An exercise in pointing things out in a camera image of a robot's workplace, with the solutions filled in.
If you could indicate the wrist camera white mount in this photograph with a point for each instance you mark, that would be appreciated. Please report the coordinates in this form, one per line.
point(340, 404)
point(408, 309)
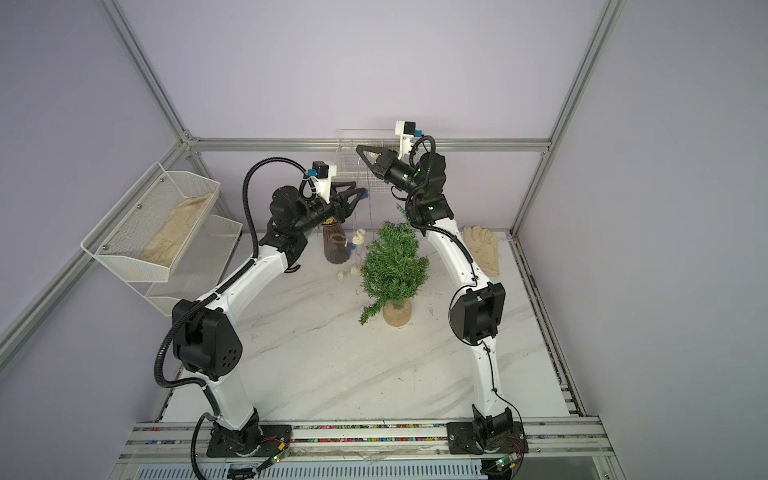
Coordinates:
point(408, 135)
point(322, 174)

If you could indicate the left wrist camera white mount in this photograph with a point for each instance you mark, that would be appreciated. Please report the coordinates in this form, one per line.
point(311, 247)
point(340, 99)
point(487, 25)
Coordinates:
point(322, 174)

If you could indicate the lower white mesh wall basket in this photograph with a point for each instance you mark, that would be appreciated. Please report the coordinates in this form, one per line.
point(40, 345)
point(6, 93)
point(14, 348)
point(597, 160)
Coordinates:
point(199, 269)

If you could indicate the aluminium frame profile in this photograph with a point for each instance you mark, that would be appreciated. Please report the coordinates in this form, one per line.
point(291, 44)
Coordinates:
point(16, 338)

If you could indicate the beige glove in basket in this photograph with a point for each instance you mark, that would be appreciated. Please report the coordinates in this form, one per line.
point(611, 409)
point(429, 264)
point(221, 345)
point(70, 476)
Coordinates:
point(166, 244)

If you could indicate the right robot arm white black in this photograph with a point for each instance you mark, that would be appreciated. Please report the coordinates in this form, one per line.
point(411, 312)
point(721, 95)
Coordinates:
point(476, 307)

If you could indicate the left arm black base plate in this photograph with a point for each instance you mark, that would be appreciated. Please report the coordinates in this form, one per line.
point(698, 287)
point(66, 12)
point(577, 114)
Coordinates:
point(260, 441)

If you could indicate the white wire basket back wall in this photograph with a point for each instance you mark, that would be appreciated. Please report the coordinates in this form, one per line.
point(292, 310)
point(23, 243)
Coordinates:
point(348, 139)

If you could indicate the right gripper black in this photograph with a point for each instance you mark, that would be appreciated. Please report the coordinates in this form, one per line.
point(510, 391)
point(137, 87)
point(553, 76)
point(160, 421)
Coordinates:
point(388, 165)

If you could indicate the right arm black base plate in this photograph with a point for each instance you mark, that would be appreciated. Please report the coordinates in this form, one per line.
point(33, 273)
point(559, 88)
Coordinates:
point(466, 438)

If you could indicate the upper white mesh wall basket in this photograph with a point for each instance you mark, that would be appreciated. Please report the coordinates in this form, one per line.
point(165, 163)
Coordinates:
point(125, 241)

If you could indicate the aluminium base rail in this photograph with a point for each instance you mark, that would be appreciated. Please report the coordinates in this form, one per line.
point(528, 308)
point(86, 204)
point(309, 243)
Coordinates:
point(543, 448)

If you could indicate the white mesh wall basket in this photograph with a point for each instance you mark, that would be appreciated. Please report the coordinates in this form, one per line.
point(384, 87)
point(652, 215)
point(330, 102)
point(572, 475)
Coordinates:
point(199, 269)
point(125, 241)

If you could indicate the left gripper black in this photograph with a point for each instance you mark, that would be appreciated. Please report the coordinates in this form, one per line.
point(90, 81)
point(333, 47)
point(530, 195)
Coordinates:
point(341, 209)

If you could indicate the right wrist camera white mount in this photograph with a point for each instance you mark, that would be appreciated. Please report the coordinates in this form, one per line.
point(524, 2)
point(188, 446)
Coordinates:
point(408, 135)

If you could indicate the beige glove on table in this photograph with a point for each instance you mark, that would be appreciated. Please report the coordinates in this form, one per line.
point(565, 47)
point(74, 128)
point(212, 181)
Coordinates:
point(483, 246)

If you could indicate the small green christmas tree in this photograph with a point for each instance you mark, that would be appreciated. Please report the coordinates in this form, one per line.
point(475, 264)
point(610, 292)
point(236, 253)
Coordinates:
point(393, 272)

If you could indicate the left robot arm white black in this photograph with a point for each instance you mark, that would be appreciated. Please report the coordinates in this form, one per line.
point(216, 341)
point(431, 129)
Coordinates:
point(202, 347)

